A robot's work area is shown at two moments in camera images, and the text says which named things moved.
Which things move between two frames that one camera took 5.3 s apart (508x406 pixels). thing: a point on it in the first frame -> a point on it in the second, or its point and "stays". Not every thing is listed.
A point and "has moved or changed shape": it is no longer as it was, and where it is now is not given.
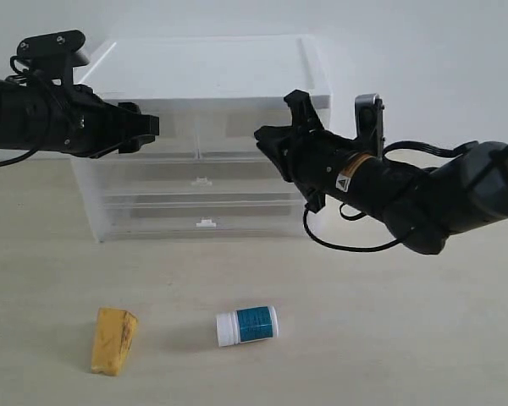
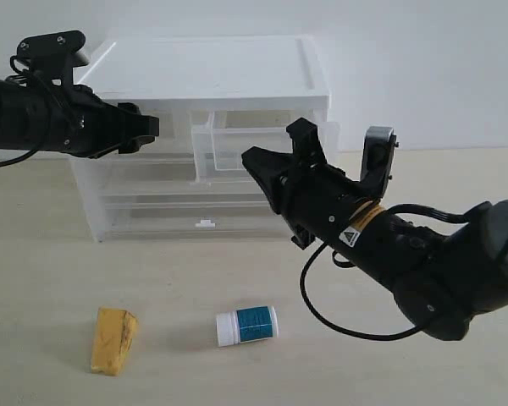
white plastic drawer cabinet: [204, 173] stays
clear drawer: [229, 133] has moved or changed shape
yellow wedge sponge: [114, 331] stays
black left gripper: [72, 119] stays
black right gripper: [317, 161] -> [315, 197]
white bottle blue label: [246, 325] stays
